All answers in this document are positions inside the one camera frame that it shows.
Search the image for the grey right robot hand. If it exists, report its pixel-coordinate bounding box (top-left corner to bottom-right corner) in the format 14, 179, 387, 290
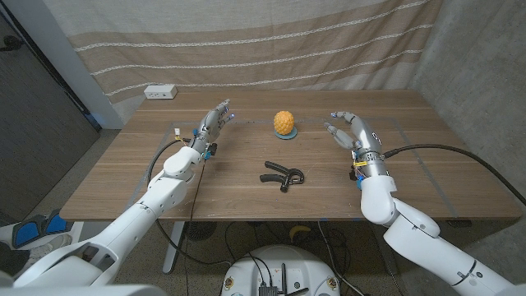
323, 110, 390, 166

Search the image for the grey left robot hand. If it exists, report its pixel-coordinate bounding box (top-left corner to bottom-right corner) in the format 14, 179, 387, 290
189, 98, 236, 160

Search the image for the black hand grip exerciser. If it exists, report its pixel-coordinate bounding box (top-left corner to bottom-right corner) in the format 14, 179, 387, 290
259, 160, 306, 194

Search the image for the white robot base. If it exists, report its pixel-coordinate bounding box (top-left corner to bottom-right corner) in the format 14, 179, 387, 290
220, 245, 341, 296

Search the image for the white power strip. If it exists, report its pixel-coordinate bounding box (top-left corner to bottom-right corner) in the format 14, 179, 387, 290
143, 84, 178, 100

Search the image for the orange textured ball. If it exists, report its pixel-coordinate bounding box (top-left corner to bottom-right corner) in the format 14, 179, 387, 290
273, 110, 296, 136

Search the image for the teal round coaster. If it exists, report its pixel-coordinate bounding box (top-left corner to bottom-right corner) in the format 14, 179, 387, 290
274, 126, 298, 141

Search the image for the beige striped curtain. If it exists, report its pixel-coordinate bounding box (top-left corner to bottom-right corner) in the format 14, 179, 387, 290
43, 0, 443, 104

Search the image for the black floor fan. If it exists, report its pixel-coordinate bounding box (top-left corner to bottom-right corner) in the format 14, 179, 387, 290
184, 221, 218, 242

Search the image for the yellow banana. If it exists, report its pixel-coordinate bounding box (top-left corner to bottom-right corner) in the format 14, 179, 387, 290
288, 224, 312, 243

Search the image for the white table leg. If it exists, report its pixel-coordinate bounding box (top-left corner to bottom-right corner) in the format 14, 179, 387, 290
163, 221, 186, 275

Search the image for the dark grey door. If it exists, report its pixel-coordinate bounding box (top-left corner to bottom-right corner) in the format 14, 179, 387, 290
0, 12, 102, 225

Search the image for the white sneaker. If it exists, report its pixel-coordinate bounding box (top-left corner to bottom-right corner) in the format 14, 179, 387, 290
24, 234, 73, 264

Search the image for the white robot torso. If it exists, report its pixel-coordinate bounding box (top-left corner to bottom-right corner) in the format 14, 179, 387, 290
0, 284, 168, 296

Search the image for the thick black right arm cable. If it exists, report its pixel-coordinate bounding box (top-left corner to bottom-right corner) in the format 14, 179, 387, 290
384, 143, 526, 206

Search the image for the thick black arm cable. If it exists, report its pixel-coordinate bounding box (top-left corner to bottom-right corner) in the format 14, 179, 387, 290
384, 143, 526, 206
145, 138, 233, 268

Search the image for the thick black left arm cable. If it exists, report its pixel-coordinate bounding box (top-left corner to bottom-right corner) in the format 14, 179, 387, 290
145, 138, 233, 268

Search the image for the white door frame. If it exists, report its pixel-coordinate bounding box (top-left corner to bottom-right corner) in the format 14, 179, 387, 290
3, 0, 124, 131

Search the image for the black door handle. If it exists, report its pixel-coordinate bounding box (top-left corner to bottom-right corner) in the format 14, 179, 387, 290
0, 35, 25, 53

